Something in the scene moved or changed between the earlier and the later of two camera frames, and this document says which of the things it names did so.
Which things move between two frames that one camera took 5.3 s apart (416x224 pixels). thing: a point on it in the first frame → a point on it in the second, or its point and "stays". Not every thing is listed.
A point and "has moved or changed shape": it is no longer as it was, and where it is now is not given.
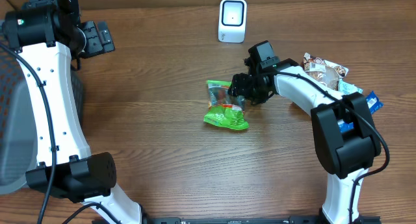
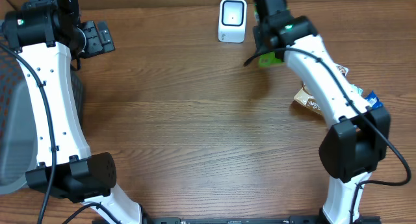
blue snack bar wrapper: [374, 104] stays
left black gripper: [97, 45] stays
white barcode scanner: [233, 20] stays
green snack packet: [225, 109] has moved or changed shape
